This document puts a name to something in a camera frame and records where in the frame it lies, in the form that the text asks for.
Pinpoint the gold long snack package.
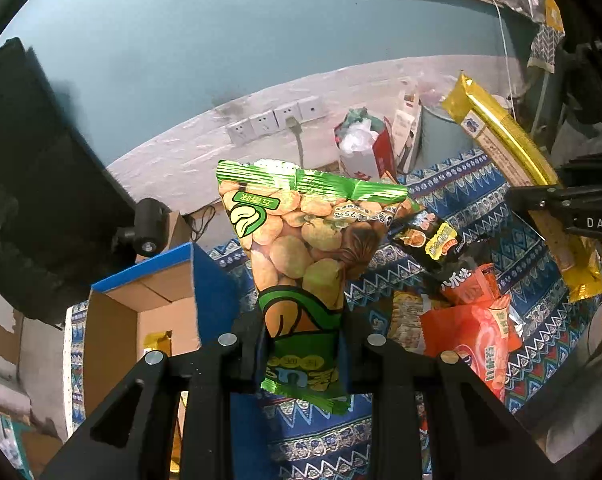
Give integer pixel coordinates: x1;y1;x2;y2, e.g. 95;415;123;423
441;74;602;302

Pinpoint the red orange chip bag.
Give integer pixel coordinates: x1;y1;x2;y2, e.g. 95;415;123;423
420;295;522;402

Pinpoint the yellow red snack bag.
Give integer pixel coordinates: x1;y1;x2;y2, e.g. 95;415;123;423
388;292;431;354

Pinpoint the orange black snack bag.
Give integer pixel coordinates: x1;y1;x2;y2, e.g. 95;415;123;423
437;260;501;306

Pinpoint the green broad bean snack bag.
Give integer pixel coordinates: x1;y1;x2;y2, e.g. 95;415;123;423
215;160;407;414

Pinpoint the yellow snack bag in box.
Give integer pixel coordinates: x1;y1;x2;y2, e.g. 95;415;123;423
142;330;172;356

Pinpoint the blue patterned bed cloth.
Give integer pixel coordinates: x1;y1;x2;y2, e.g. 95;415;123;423
64;148;601;479

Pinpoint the blue cardboard box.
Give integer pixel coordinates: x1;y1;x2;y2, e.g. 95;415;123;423
83;243;243;459

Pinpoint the grey blue waste bin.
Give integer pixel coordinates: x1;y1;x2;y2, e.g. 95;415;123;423
415;105;475;169

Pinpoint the black yellow snack bag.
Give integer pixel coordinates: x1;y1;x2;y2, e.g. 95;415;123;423
388;209;465;271

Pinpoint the white cardboard carton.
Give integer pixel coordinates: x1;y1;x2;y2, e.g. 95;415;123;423
391;78;421;174

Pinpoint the black dark furniture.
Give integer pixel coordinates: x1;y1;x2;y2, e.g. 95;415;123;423
0;38;135;325

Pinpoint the white wall socket strip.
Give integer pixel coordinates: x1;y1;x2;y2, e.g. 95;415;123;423
225;96;327;146

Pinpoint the grey power cable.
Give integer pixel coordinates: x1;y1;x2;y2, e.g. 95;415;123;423
185;116;308;244

